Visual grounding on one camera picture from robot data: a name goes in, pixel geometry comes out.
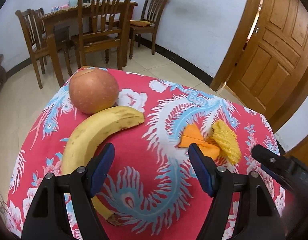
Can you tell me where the wooden door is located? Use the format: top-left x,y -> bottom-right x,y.
285,134 -> 308,160
210,0 -> 308,132

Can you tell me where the yellow foam net left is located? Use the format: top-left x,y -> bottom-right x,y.
211,120 -> 241,165

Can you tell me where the yellow banana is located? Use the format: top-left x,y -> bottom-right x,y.
60,106 -> 146,227

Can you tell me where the orange candy wrapper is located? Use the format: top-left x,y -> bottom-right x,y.
177,124 -> 221,160

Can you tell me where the red apple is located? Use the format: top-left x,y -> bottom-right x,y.
69,68 -> 119,114

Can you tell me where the left wooden chair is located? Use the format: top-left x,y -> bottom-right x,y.
15,7 -> 73,90

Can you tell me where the wooden chair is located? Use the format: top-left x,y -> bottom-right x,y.
15,7 -> 73,90
71,0 -> 131,70
129,0 -> 168,60

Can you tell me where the yellow seat cushion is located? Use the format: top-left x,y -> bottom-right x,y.
130,20 -> 152,28

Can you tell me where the wooden dining table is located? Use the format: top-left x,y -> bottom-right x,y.
41,0 -> 139,88

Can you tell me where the near wooden chair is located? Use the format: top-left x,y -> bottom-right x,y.
71,0 -> 131,70

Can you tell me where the far wooden chair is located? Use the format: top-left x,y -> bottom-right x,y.
129,0 -> 168,60

